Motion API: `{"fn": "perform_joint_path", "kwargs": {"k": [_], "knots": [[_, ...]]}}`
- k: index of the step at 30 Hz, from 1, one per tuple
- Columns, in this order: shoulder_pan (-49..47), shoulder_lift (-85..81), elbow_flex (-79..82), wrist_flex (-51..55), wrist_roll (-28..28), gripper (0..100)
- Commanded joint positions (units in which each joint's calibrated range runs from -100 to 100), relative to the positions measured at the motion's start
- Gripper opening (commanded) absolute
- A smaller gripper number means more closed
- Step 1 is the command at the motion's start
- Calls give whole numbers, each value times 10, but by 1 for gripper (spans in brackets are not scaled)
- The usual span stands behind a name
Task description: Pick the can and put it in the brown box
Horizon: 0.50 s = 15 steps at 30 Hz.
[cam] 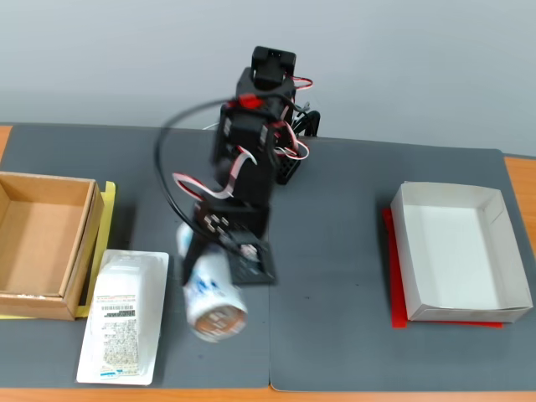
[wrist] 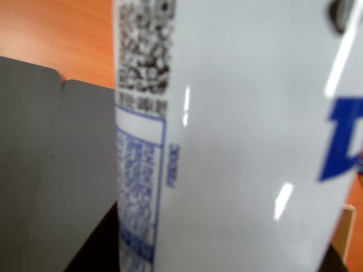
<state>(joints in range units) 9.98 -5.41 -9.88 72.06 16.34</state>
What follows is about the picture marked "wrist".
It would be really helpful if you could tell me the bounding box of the dark gray table mat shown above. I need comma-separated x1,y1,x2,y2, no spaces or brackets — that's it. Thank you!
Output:
0,56,65,272
36,79,119,272

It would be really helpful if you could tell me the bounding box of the brown cardboard box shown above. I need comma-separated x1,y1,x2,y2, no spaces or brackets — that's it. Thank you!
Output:
331,203,357,265

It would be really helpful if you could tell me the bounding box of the white blue drink can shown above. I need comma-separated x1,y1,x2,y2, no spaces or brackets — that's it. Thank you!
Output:
112,0,363,272

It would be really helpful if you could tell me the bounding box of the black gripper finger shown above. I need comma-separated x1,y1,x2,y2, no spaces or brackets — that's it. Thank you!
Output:
319,244,350,272
64,200,123,272

